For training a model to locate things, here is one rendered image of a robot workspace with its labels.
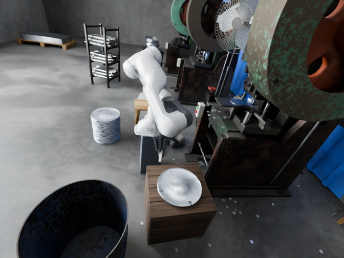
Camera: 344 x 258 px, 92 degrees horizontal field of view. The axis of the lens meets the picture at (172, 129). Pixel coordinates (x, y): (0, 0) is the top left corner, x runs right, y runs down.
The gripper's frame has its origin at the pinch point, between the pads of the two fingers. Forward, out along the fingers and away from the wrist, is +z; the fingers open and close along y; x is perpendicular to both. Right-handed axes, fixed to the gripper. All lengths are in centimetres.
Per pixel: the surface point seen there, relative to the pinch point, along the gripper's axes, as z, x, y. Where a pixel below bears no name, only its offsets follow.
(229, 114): -13, 57, 34
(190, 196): 19.5, -4.3, 24.0
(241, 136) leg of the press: -8, 37, 46
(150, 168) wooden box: 21.1, 6.0, -8.3
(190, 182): 19.4, 5.8, 21.5
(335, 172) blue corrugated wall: 35, 97, 156
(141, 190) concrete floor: 56, 10, -16
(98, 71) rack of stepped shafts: 30, 175, -190
